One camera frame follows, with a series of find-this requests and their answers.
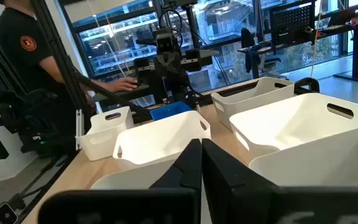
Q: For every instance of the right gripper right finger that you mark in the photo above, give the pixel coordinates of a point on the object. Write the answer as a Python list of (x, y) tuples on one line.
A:
[(228, 186)]

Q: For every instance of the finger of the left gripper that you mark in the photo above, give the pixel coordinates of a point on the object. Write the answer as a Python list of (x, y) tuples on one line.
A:
[(192, 60), (142, 69)]

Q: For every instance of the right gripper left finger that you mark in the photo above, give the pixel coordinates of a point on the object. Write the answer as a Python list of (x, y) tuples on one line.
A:
[(188, 168)]

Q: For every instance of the white plastic basket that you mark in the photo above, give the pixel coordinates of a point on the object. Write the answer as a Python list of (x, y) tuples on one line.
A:
[(291, 124), (253, 99), (154, 137)]

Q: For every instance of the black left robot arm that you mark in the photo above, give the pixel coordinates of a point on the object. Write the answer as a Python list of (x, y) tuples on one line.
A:
[(172, 87)]

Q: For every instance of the person's hand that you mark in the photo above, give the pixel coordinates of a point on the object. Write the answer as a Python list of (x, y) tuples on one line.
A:
[(126, 84)]

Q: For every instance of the large glass window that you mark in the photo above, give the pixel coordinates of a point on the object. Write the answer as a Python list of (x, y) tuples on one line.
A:
[(120, 46)]

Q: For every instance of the blue mesh plastic basket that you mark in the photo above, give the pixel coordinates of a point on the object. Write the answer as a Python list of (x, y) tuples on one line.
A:
[(169, 111)]

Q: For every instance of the black office chair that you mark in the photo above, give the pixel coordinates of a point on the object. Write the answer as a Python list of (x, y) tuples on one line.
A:
[(247, 37)]

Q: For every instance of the silver aluminium profile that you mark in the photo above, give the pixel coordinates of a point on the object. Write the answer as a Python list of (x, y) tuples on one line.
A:
[(79, 130)]

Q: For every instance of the black pegboard panel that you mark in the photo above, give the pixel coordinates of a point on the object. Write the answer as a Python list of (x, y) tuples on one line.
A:
[(291, 21)]

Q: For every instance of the person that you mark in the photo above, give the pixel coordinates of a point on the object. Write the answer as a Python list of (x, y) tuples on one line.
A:
[(23, 31)]

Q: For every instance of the laptop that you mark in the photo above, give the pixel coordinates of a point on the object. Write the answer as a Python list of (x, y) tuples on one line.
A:
[(342, 17)]

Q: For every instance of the black desk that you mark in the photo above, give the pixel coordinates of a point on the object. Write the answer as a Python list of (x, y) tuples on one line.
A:
[(357, 53)]

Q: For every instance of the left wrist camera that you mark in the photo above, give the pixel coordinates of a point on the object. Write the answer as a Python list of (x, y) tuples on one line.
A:
[(165, 42)]

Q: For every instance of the black camera box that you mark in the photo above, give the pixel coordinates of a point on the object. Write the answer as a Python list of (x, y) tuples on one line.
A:
[(2, 215)]

